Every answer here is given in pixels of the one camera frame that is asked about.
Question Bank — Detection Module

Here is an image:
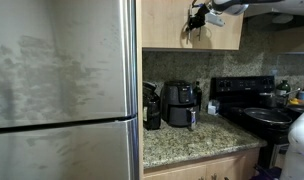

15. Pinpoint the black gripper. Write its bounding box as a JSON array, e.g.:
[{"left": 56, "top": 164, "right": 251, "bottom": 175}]
[{"left": 186, "top": 3, "right": 209, "bottom": 32}]

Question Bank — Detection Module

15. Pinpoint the wooden cabinet door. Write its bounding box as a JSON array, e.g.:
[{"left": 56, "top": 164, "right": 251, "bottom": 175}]
[
  {"left": 141, "top": 0, "right": 192, "bottom": 48},
  {"left": 189, "top": 0, "right": 247, "bottom": 50}
]

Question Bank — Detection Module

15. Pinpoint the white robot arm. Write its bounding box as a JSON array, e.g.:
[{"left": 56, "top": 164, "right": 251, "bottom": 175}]
[{"left": 185, "top": 0, "right": 304, "bottom": 180}]

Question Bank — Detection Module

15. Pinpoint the black air fryer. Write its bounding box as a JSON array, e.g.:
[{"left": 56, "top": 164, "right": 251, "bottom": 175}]
[{"left": 160, "top": 80, "right": 197, "bottom": 127}]

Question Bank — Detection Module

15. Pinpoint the lower wooden cabinet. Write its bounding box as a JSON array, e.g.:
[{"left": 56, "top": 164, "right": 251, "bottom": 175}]
[{"left": 143, "top": 148, "right": 259, "bottom": 180}]

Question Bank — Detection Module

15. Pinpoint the dark glass bottle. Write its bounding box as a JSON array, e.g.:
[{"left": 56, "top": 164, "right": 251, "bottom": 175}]
[{"left": 194, "top": 81, "right": 202, "bottom": 111}]

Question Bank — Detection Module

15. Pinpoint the range hood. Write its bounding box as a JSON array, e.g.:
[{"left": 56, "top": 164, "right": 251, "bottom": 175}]
[{"left": 245, "top": 1, "right": 304, "bottom": 26}]

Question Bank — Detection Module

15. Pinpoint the black electric stove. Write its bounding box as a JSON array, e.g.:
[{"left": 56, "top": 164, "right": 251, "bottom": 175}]
[{"left": 209, "top": 76, "right": 304, "bottom": 168}]

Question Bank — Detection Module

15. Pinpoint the small white blue container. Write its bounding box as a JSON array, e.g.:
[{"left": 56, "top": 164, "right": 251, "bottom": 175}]
[{"left": 208, "top": 100, "right": 220, "bottom": 115}]

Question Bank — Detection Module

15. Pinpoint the black coffee maker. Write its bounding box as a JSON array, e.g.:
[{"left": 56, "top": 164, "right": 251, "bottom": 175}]
[{"left": 143, "top": 81, "right": 161, "bottom": 130}]

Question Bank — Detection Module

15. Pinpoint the green glass jar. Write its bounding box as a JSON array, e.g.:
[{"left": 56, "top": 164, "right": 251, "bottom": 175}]
[{"left": 276, "top": 80, "right": 291, "bottom": 96}]

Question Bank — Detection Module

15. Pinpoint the black frying pan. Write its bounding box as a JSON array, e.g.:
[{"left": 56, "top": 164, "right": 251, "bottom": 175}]
[{"left": 244, "top": 108, "right": 292, "bottom": 125}]

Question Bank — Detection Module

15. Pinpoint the blue cup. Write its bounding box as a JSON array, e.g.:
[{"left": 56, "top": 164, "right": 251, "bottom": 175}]
[{"left": 298, "top": 91, "right": 304, "bottom": 100}]

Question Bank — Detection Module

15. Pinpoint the stainless steel refrigerator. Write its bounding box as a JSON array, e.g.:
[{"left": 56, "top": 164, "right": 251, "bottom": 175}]
[{"left": 0, "top": 0, "right": 139, "bottom": 180}]

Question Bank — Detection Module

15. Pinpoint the small saucepan with handle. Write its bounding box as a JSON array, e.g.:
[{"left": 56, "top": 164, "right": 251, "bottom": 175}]
[{"left": 259, "top": 90, "right": 298, "bottom": 108}]

